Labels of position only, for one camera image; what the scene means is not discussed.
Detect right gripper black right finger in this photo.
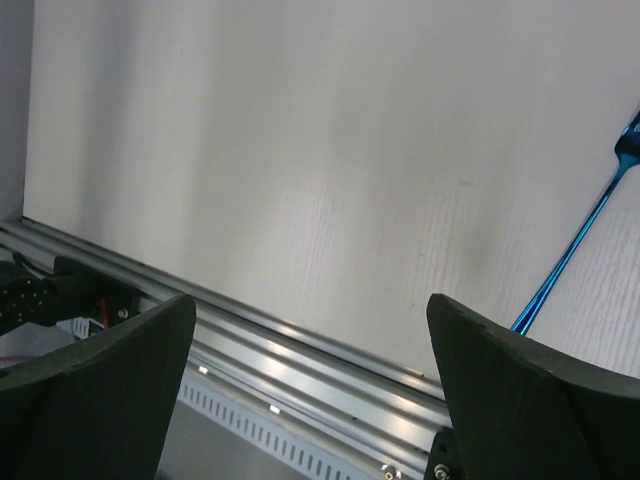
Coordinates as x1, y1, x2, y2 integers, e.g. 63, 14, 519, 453
426, 294, 639, 479

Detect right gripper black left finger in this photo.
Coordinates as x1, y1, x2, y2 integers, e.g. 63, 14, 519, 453
1, 294, 196, 479

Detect blue metal fork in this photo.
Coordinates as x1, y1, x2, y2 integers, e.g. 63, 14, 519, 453
510, 113, 639, 336

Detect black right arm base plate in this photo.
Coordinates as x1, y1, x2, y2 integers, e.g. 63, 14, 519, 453
423, 428, 466, 480

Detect perforated grey cable duct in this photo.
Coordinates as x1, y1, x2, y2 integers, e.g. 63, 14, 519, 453
177, 382, 401, 480

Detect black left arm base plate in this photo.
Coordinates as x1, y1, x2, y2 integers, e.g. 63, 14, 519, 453
1, 252, 141, 334

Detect aluminium rail frame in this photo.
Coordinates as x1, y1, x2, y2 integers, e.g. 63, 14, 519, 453
1, 222, 450, 479

